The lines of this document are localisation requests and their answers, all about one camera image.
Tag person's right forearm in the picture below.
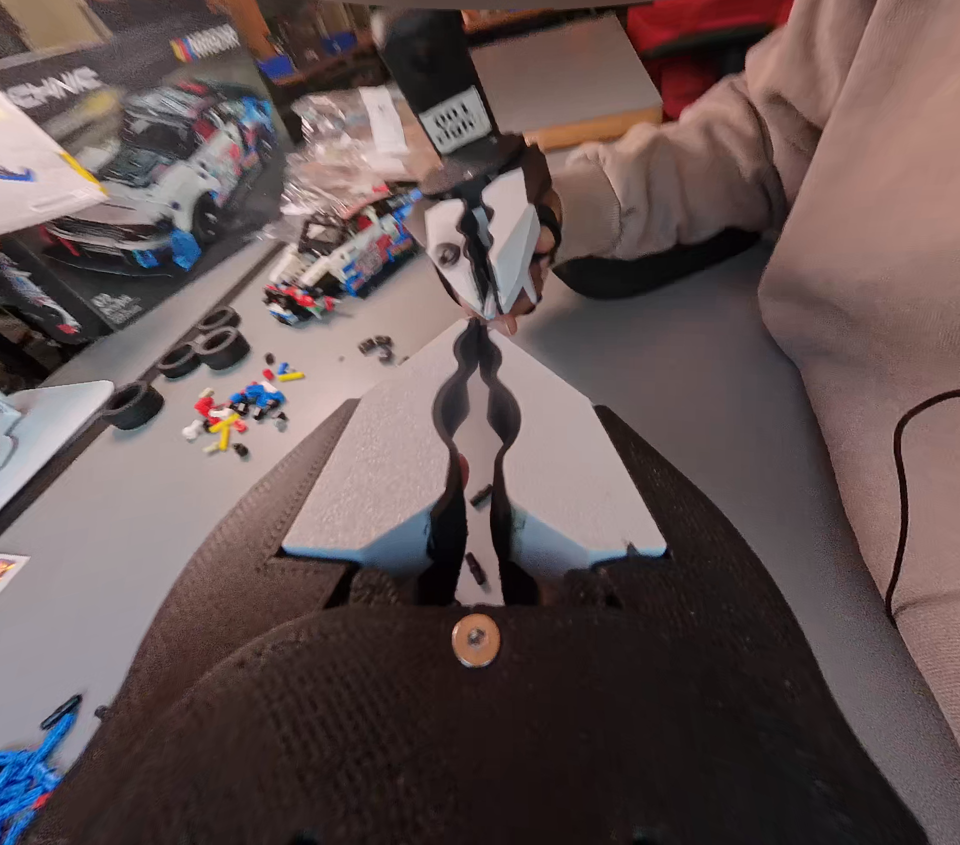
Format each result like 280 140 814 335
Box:
551 61 796 265

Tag grey top side table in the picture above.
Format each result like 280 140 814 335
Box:
468 14 665 150

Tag white printed paper bag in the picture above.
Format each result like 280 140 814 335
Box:
0 87 108 236

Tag pile of mixed colour lego pieces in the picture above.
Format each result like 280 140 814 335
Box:
182 353 306 443

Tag lego race car model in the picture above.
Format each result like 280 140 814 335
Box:
262 188 425 325

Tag lego race car box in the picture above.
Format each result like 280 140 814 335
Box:
0 23 290 347

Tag grey laptop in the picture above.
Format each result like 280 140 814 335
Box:
0 380 115 512

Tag red chair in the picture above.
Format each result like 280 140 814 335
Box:
626 0 796 119

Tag person's beige sweatshirt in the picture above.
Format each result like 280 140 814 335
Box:
750 0 960 786

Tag white paper strip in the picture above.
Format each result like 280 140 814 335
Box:
358 86 410 156

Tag person's right hand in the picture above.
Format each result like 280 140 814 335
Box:
496 258 555 336

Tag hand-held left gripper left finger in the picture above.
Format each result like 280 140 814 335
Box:
283 323 474 599

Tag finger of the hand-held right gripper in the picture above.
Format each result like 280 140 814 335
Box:
483 170 541 314
426 200 481 320

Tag pile of blue lego pins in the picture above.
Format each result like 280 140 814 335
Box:
0 693 85 845

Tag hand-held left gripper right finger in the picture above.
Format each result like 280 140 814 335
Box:
486 329 667 602

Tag clear plastic bags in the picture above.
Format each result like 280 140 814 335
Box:
279 86 432 220

